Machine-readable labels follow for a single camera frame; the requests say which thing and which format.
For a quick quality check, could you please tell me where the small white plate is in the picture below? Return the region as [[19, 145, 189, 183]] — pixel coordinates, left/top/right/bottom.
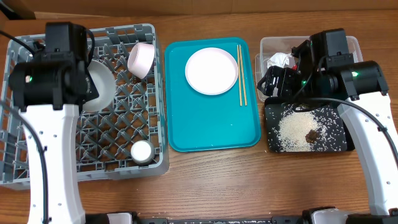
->
[[127, 42, 155, 79]]

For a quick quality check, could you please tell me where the white napkin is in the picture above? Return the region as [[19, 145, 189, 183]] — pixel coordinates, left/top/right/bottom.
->
[[267, 52, 295, 68]]

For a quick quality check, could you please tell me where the teal serving tray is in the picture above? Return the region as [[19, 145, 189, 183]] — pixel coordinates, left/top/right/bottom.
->
[[164, 37, 261, 152]]

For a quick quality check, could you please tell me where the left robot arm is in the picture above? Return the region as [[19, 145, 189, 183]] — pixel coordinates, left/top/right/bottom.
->
[[9, 22, 98, 223]]

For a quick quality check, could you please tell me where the large white plate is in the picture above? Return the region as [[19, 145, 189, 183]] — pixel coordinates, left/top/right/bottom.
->
[[185, 47, 238, 95]]

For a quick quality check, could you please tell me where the grey bowl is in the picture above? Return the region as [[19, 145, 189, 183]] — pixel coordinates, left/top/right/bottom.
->
[[83, 60, 116, 112]]

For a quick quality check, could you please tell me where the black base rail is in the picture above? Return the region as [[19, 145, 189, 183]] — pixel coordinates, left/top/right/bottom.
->
[[85, 212, 307, 224]]

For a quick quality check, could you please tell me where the black tray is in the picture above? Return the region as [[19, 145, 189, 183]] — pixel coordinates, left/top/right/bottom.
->
[[263, 95, 355, 154]]

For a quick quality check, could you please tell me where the white paper cup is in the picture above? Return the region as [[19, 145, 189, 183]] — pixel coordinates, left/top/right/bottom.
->
[[130, 140, 155, 165]]

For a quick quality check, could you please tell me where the grey plastic dish rack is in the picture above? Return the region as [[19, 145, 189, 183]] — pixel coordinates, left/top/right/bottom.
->
[[1, 24, 169, 190]]

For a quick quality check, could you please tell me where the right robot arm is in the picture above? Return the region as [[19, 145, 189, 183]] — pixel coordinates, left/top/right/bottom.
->
[[257, 29, 397, 223]]

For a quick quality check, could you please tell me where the white rice pile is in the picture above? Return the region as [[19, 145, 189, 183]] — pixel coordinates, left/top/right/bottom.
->
[[267, 104, 346, 152]]

